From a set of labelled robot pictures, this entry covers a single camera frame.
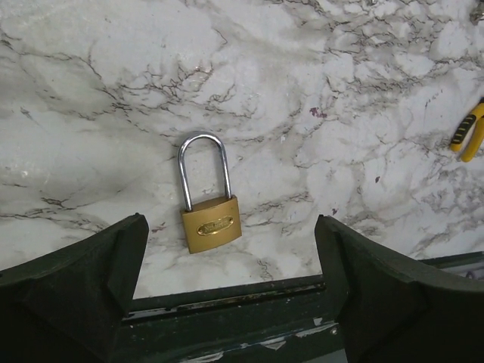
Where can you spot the yellow handled pliers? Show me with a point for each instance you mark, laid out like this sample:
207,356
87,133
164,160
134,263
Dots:
472,122

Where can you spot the brass padlock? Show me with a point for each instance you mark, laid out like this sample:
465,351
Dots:
211,223

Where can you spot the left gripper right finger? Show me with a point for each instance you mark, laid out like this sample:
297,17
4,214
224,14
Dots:
392,308

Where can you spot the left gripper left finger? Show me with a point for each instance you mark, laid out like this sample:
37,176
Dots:
67,306

